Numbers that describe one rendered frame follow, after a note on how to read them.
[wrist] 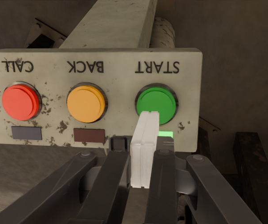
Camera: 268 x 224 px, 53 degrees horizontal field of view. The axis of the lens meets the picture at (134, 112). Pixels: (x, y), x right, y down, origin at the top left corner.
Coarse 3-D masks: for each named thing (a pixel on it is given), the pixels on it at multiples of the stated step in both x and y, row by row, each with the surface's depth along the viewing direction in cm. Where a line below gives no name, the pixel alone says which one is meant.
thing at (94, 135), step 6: (78, 132) 30; (84, 132) 30; (90, 132) 30; (96, 132) 30; (102, 132) 30; (78, 138) 31; (84, 138) 30; (90, 138) 30; (96, 138) 30; (102, 138) 30
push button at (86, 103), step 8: (80, 88) 28; (88, 88) 28; (72, 96) 28; (80, 96) 28; (88, 96) 28; (96, 96) 28; (72, 104) 28; (80, 104) 28; (88, 104) 28; (96, 104) 28; (104, 104) 29; (72, 112) 29; (80, 112) 29; (88, 112) 29; (96, 112) 28; (80, 120) 29; (88, 120) 29
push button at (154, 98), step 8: (152, 88) 27; (160, 88) 27; (144, 96) 27; (152, 96) 27; (160, 96) 27; (168, 96) 27; (144, 104) 27; (152, 104) 27; (160, 104) 27; (168, 104) 27; (160, 112) 27; (168, 112) 27; (160, 120) 28; (168, 120) 28
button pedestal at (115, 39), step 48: (144, 0) 48; (48, 48) 32; (96, 48) 31; (144, 48) 30; (192, 48) 29; (0, 96) 31; (48, 96) 30; (192, 96) 28; (48, 144) 32; (96, 144) 31; (192, 144) 29
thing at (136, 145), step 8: (144, 112) 22; (144, 120) 20; (136, 128) 19; (144, 128) 18; (136, 136) 17; (144, 136) 17; (136, 144) 16; (136, 152) 16; (136, 160) 16; (136, 168) 16; (136, 176) 17; (136, 184) 17
